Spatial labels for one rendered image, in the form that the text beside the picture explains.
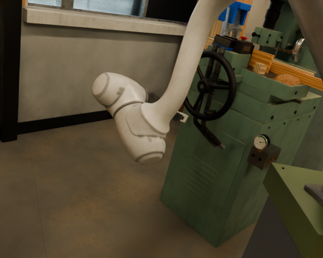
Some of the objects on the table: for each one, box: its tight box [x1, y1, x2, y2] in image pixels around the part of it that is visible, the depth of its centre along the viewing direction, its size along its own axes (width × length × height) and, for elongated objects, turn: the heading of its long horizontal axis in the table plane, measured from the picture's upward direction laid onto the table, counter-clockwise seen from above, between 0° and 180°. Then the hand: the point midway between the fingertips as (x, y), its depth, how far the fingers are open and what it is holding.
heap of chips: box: [272, 74, 303, 85], centre depth 131 cm, size 8×12×3 cm
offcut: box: [253, 62, 267, 74], centre depth 134 cm, size 4×4×4 cm
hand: (180, 116), depth 119 cm, fingers closed
